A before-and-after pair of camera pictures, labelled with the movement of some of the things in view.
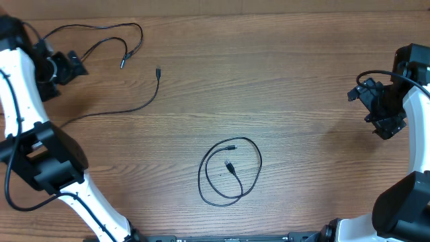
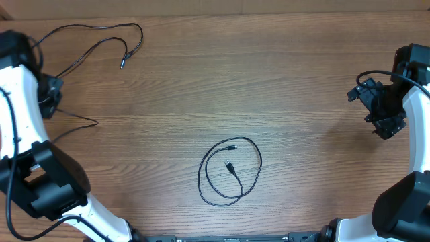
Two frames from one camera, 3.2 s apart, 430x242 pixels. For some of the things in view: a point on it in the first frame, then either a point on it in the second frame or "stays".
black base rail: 318,236 stays
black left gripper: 69,70 → 48,109
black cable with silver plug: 122,40 stays
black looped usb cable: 228,165 stays
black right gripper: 389,126 stays
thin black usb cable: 158,78 → 77,127
